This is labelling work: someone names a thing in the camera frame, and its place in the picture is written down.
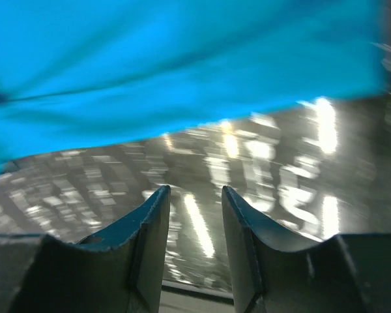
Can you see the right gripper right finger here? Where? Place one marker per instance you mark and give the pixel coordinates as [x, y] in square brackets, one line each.
[274, 269]

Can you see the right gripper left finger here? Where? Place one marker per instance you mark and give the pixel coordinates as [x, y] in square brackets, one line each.
[117, 269]

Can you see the blue t shirt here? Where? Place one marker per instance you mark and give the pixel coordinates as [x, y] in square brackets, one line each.
[79, 74]

